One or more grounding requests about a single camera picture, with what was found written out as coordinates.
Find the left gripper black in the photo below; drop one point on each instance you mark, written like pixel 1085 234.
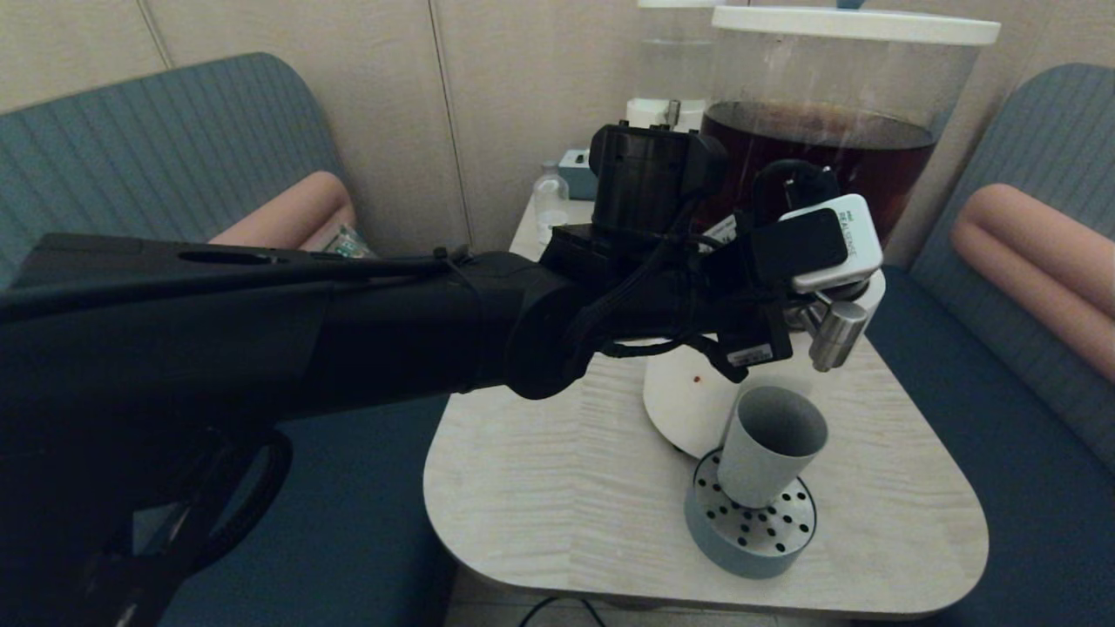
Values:
pixel 688 296

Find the large steel dispenser tap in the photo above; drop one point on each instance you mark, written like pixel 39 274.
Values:
pixel 838 340

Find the grey plastic cup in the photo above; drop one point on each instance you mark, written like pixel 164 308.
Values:
pixel 766 453

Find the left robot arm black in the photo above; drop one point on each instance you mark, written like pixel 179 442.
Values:
pixel 261 348

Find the large tea drink dispenser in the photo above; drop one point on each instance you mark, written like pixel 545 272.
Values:
pixel 688 418

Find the small clear plastic bottle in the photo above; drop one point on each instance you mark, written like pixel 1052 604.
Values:
pixel 549 196

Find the blue-grey square box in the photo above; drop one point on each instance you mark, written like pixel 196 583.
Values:
pixel 575 165

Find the small steel dispenser tap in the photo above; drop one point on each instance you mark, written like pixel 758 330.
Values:
pixel 672 113

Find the small water drink dispenser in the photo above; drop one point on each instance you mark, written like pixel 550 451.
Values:
pixel 671 70

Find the large blue-grey drip tray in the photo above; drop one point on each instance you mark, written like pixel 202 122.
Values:
pixel 749 549

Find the small white dispenser lid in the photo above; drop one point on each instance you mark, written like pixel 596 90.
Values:
pixel 679 3

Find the large white dispenser lid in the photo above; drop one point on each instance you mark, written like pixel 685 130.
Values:
pixel 854 24

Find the green snack packet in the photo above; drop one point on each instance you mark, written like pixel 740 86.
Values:
pixel 348 244

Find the pink bolster cushion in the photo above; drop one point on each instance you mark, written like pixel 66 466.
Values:
pixel 296 213
pixel 1037 252

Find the blue bench seat cushion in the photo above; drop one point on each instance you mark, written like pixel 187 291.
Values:
pixel 1045 557
pixel 348 522

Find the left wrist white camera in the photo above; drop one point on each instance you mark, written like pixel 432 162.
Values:
pixel 849 248

